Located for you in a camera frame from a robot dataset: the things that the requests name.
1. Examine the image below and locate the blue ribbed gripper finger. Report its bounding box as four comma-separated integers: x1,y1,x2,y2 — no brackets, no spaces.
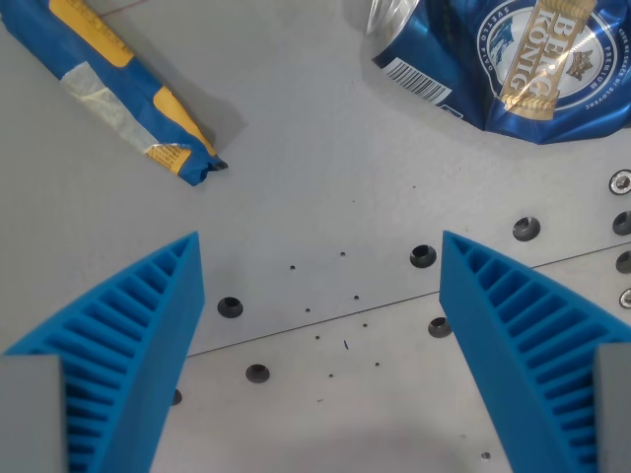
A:
3,231,206,473
439,230,631,473

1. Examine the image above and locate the crushed blue beer can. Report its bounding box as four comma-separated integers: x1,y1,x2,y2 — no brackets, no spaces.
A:
365,0,631,146

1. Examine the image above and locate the blue and yellow snack bag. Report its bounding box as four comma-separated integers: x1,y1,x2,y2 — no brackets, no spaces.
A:
0,0,230,188

